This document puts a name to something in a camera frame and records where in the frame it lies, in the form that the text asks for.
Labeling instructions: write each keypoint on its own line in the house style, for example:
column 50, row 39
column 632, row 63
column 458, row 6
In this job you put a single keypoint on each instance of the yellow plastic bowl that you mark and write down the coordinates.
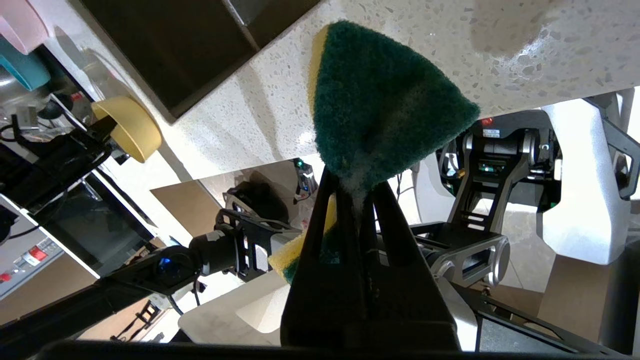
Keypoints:
column 135, row 135

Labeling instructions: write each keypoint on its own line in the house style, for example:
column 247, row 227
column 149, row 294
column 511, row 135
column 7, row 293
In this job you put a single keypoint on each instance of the glossy white cabinet front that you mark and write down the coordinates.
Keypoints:
column 185, row 205

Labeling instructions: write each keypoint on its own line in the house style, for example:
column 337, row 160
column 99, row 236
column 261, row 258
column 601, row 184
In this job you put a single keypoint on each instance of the steel pot with glass lid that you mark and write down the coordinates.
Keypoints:
column 20, row 105

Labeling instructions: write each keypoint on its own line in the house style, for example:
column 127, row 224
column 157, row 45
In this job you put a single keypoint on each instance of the pink plastic bowl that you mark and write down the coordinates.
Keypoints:
column 22, row 25

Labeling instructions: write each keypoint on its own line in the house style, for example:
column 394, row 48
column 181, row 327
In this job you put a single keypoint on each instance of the black oven door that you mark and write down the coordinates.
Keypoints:
column 95, row 225

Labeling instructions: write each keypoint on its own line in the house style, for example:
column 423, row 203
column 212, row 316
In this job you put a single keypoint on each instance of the green and yellow sponge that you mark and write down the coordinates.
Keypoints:
column 380, row 100

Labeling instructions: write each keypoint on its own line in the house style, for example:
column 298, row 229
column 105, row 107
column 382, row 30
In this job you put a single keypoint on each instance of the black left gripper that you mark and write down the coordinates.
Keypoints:
column 55, row 165

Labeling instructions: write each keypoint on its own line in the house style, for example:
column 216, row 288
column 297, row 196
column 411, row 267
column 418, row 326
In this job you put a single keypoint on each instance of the blue plastic bowl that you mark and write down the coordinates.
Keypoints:
column 22, row 67

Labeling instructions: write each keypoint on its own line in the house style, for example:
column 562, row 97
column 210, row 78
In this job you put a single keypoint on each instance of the stainless steel sink basin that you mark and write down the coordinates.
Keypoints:
column 175, row 50

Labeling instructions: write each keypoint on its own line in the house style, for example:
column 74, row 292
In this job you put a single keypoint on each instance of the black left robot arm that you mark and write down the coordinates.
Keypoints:
column 150, row 272

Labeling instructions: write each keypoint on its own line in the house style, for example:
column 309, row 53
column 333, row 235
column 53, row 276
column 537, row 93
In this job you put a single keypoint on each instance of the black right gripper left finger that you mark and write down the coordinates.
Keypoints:
column 325, row 300

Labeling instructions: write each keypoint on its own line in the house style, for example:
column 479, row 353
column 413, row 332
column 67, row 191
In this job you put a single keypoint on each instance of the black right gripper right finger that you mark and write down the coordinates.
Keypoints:
column 410, row 305

